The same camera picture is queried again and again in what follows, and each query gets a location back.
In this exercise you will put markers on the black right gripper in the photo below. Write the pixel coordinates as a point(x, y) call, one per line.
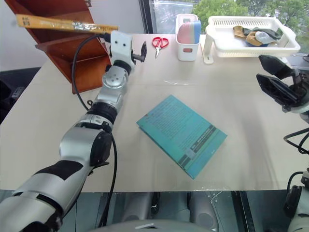
point(299, 84)

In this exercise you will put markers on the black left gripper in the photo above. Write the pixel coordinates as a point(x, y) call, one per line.
point(136, 57)

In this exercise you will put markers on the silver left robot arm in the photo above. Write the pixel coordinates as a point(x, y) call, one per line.
point(72, 142)

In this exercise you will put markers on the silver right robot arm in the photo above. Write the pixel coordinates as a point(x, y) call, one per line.
point(299, 207)

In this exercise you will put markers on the wooden bookshelf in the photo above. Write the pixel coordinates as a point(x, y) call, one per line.
point(72, 55)

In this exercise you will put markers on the yellow book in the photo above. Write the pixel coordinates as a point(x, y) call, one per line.
point(62, 24)

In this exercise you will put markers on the teal book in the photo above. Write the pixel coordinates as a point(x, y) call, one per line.
point(182, 135)

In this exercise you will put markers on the red scissors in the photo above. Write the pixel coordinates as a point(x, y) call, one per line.
point(159, 43)

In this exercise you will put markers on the light blue sock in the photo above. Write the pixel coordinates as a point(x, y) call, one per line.
point(263, 37)

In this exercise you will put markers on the items inside basket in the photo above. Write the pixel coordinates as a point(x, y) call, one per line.
point(272, 33)

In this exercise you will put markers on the white plastic container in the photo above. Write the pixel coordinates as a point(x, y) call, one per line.
point(187, 50)

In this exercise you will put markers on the yellow sock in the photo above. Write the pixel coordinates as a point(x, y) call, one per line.
point(252, 39)

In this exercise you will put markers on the pink flat board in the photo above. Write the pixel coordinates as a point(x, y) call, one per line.
point(186, 31)

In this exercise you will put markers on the blue flat board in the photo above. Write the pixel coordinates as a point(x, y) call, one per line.
point(197, 31)

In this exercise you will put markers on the tan sock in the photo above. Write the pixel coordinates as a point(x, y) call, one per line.
point(239, 31)

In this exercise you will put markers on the white plastic basket rack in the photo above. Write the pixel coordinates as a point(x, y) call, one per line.
point(224, 46)

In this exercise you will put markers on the dark rounded robot leg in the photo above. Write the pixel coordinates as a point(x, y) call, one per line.
point(137, 205)
point(204, 207)

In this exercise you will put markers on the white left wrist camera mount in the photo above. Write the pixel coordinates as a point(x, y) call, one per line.
point(121, 46)

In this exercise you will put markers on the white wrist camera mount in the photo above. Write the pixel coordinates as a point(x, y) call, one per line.
point(300, 108)
point(121, 46)

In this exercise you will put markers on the black window frame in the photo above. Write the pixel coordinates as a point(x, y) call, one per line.
point(147, 17)

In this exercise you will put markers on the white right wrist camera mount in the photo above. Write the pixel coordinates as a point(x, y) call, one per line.
point(300, 108)

